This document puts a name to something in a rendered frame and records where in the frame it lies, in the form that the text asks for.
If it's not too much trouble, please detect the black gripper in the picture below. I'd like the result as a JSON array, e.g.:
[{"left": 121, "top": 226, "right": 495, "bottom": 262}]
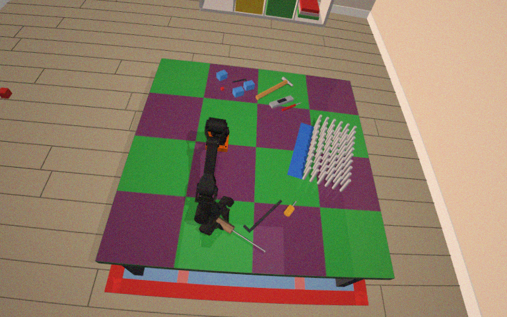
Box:
[{"left": 199, "top": 196, "right": 234, "bottom": 236}]

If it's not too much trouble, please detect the blue block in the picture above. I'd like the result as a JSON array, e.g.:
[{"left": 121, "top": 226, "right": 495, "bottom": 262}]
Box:
[
  {"left": 232, "top": 87, "right": 244, "bottom": 97},
  {"left": 217, "top": 70, "right": 227, "bottom": 81},
  {"left": 243, "top": 80, "right": 255, "bottom": 91}
]

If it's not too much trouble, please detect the orange-handled screwdriver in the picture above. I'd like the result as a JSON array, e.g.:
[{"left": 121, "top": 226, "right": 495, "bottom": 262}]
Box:
[{"left": 284, "top": 201, "right": 297, "bottom": 217}]

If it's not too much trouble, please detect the hammer with wooden handle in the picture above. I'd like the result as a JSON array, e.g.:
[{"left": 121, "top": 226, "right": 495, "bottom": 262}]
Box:
[{"left": 255, "top": 77, "right": 293, "bottom": 100}]

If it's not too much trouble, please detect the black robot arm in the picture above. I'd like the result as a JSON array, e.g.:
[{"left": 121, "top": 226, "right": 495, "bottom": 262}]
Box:
[{"left": 194, "top": 117, "right": 230, "bottom": 225}]

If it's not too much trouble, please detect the blue flat strip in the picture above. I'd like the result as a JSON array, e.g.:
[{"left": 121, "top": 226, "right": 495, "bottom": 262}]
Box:
[{"left": 287, "top": 122, "right": 314, "bottom": 179}]

